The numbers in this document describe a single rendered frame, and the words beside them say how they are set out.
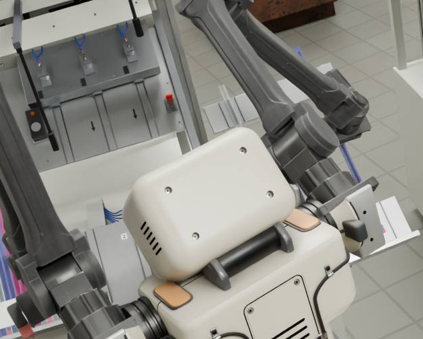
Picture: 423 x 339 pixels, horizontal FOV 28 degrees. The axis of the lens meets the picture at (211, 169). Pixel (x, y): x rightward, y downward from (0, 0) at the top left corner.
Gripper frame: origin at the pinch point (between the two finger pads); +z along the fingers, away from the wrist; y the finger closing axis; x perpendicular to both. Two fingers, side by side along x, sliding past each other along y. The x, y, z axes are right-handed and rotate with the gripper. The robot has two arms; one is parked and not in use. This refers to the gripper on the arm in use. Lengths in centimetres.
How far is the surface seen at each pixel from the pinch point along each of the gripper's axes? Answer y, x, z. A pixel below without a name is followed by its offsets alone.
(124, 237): 56, 1, 13
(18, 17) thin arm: 62, -51, -11
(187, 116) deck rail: 30.7, -21.1, 7.7
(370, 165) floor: -59, -27, 144
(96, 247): 63, 1, 14
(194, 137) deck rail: 31.1, -15.4, 8.0
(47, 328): 80, 15, 15
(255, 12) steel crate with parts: -71, -155, 231
